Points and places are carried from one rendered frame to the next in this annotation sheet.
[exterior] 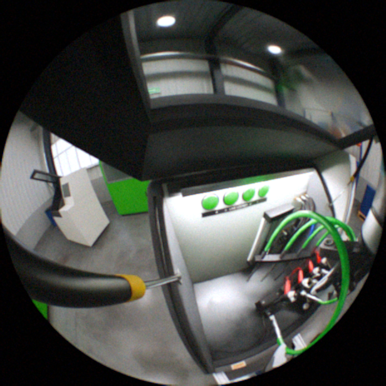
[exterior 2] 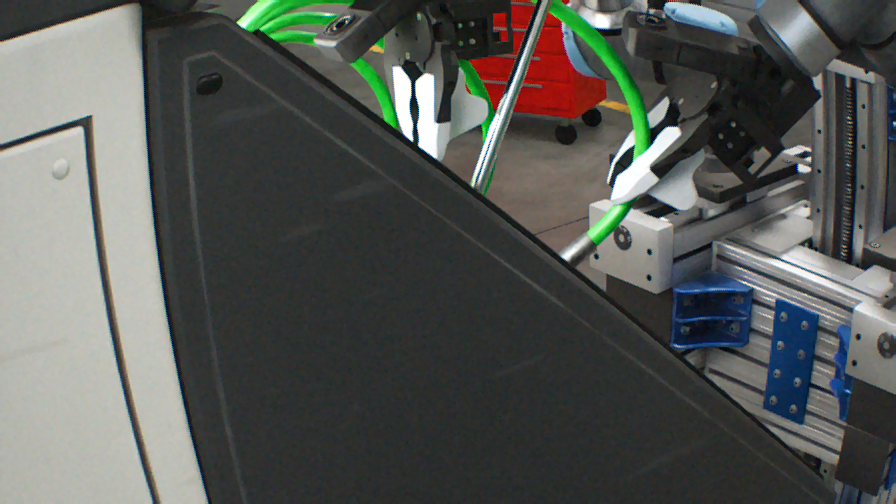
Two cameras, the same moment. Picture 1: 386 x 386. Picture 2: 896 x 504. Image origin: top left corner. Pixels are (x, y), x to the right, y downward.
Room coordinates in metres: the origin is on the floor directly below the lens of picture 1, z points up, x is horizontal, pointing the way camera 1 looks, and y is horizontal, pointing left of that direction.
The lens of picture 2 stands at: (0.36, 0.57, 1.52)
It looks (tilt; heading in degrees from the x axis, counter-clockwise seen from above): 21 degrees down; 244
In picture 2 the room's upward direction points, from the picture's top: 3 degrees counter-clockwise
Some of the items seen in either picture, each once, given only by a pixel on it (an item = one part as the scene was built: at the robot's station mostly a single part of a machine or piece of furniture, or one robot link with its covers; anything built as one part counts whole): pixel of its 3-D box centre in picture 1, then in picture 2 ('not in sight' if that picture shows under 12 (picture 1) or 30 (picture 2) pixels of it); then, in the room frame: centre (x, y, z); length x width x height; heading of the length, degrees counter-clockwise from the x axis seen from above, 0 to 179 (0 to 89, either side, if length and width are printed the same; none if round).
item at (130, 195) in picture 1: (131, 180); not in sight; (2.59, 1.53, 0.81); 1.05 x 0.81 x 1.62; 94
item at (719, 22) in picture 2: not in sight; (700, 49); (-0.66, -0.66, 1.20); 0.13 x 0.12 x 0.14; 132
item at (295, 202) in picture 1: (295, 214); not in sight; (0.28, -0.48, 1.21); 0.13 x 0.03 x 0.31; 97
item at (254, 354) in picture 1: (279, 339); not in sight; (-0.24, -0.30, 0.87); 0.62 x 0.04 x 0.16; 97
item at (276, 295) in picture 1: (285, 294); not in sight; (0.01, -0.39, 0.91); 0.34 x 0.10 x 0.15; 97
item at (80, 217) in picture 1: (64, 202); not in sight; (1.40, 2.91, 1.00); 1.30 x 1.09 x 1.99; 86
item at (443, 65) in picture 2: (328, 281); (434, 69); (-0.04, -0.25, 1.31); 0.05 x 0.02 x 0.09; 97
